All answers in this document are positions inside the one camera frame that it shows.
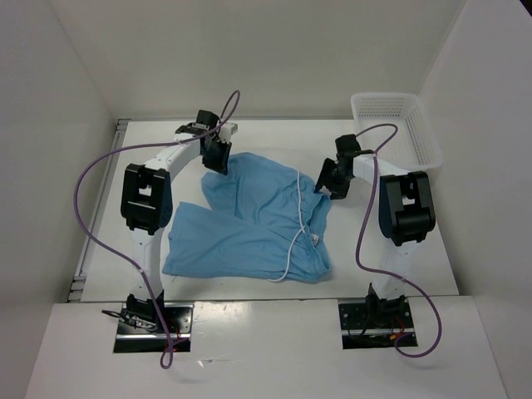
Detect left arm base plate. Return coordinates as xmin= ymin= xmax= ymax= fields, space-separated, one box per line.
xmin=113 ymin=302 xmax=195 ymax=354

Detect light blue shorts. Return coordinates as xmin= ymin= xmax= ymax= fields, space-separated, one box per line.
xmin=162 ymin=152 xmax=332 ymax=283

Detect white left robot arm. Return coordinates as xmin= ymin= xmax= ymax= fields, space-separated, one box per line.
xmin=121 ymin=110 xmax=238 ymax=333

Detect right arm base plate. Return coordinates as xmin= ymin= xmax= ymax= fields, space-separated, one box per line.
xmin=337 ymin=301 xmax=418 ymax=350

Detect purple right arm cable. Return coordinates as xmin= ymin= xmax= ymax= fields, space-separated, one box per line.
xmin=352 ymin=123 xmax=445 ymax=357

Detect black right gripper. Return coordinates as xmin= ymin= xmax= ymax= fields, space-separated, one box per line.
xmin=313 ymin=157 xmax=352 ymax=200

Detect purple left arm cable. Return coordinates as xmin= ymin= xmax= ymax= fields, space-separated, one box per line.
xmin=76 ymin=89 xmax=242 ymax=370

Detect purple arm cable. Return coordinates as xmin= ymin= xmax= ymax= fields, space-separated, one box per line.
xmin=352 ymin=123 xmax=445 ymax=357
xmin=76 ymin=89 xmax=242 ymax=370

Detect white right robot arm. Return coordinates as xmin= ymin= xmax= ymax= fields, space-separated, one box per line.
xmin=315 ymin=134 xmax=436 ymax=327

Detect white plastic basket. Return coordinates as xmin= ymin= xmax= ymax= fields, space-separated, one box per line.
xmin=350 ymin=92 xmax=443 ymax=170

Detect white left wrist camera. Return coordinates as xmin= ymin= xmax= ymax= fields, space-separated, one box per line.
xmin=217 ymin=122 xmax=238 ymax=145

